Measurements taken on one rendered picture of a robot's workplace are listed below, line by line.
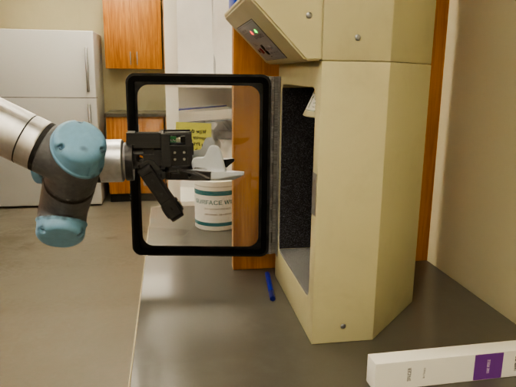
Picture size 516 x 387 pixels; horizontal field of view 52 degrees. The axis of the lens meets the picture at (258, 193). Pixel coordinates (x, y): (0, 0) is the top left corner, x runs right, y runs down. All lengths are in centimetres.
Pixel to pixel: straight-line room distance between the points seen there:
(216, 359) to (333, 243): 27
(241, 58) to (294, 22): 37
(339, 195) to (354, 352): 26
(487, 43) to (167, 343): 88
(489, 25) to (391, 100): 42
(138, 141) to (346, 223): 38
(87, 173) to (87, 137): 5
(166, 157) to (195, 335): 32
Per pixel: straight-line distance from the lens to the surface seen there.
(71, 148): 75
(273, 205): 117
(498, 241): 119
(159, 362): 90
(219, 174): 89
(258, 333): 97
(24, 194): 600
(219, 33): 211
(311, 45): 82
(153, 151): 94
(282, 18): 82
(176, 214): 95
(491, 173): 120
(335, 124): 84
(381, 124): 86
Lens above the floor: 139
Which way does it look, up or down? 13 degrees down
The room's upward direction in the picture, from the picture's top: 1 degrees clockwise
